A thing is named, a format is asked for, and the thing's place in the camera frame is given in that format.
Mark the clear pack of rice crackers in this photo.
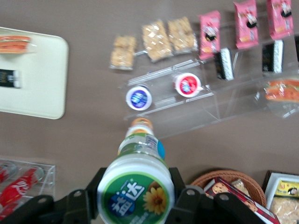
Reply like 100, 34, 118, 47
167, 16, 198, 55
142, 19, 174, 63
109, 35, 137, 71

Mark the wrapped triangle sandwich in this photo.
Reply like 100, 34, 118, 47
264, 77, 299, 119
0, 35, 36, 55

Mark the white rectangular bin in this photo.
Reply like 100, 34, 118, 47
264, 172, 299, 224

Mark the brown wicker basket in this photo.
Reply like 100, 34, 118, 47
190, 170, 267, 224

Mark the red cola bottle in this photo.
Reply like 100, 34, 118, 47
0, 163, 17, 185
0, 166, 45, 209

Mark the small black box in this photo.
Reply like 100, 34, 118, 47
261, 39, 285, 74
213, 47, 235, 81
0, 68, 22, 89

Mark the red gum bottle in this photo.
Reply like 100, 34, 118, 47
172, 72, 204, 98

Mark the clear acrylic bottle rack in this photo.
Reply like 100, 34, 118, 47
0, 158, 57, 210

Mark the clear acrylic tiered display stand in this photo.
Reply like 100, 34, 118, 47
118, 14, 299, 140

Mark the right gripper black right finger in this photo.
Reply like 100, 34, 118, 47
164, 166, 266, 224

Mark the green gum bottle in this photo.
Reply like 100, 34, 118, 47
96, 133, 176, 224

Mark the red cookie box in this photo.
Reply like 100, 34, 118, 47
203, 176, 281, 224

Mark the clear bag of beige snack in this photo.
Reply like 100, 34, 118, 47
271, 196, 299, 224
231, 178, 249, 195

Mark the beige plastic tray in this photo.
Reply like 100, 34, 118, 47
0, 26, 70, 120

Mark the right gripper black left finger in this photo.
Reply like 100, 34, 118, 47
0, 167, 107, 224

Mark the pink snack pack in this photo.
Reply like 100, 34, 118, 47
198, 10, 221, 60
234, 0, 260, 50
266, 0, 294, 41

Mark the blue gum bottle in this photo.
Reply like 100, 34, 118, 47
125, 84, 153, 112

